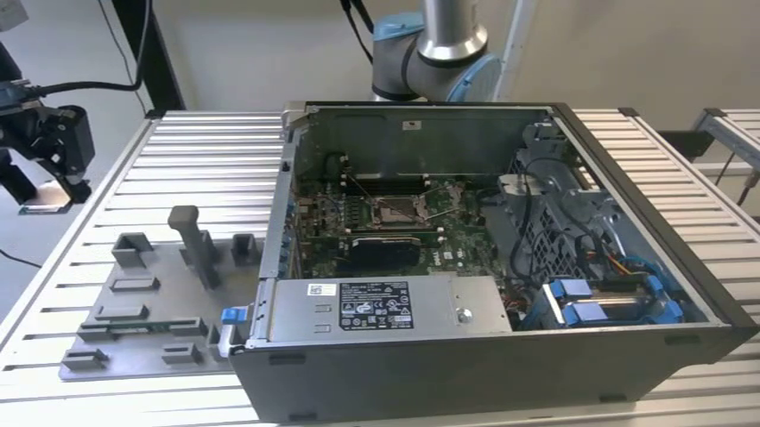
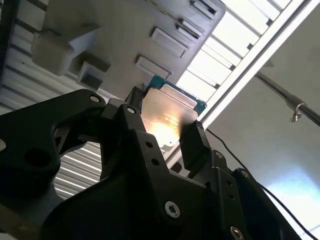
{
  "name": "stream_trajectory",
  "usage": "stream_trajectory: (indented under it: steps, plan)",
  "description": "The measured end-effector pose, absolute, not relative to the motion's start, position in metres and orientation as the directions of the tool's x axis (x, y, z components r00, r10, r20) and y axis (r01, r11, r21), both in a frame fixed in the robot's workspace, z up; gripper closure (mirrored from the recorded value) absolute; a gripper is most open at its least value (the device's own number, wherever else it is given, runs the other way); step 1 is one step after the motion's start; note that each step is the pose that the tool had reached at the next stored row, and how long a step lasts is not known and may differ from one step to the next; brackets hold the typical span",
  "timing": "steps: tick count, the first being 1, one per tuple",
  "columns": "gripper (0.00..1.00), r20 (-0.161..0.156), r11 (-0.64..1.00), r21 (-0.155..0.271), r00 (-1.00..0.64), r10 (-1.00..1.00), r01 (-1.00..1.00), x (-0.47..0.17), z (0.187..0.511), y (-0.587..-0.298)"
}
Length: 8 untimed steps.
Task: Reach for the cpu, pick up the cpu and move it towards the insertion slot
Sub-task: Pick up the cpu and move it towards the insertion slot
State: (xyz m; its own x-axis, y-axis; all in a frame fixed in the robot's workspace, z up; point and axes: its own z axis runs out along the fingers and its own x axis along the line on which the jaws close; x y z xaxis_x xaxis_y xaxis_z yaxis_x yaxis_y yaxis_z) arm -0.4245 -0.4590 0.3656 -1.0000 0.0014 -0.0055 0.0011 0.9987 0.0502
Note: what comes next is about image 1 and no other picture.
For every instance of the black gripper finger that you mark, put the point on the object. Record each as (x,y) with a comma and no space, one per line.
(15,178)
(78,187)

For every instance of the silver square CPU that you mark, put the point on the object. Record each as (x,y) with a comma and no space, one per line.
(47,198)

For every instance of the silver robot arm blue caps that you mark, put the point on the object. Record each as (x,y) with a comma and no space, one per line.
(452,31)

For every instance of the CPU socket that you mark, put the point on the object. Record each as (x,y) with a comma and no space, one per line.
(395,214)

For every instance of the black expansion slot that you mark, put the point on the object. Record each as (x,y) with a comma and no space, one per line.
(392,230)

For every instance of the grey parts rack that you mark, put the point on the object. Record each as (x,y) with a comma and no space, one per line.
(173,311)

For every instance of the green RAM stick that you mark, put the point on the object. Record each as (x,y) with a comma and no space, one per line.
(152,328)

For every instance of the blue case latch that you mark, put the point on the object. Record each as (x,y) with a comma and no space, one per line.
(232,316)

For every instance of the thin metal locking lever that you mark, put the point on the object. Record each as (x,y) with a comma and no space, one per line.
(363,187)

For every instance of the black RAM slots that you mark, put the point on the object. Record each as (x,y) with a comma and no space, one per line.
(387,181)

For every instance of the black graphics card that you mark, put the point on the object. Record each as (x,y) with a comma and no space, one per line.
(383,254)

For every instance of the silver power supply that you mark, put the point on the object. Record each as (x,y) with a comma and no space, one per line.
(433,307)

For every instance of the green motherboard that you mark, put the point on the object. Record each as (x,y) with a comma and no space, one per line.
(464,240)

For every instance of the black open PC case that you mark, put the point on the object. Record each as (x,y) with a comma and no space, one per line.
(416,382)

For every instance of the grey drive cage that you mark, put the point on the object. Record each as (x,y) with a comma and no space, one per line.
(552,240)

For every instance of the hard disk in blue carrier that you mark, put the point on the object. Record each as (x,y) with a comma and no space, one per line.
(586,313)
(574,287)

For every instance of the black frame post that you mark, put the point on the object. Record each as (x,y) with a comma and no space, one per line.
(166,75)

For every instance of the aluminium frame rail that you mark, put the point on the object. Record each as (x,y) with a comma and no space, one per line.
(727,129)

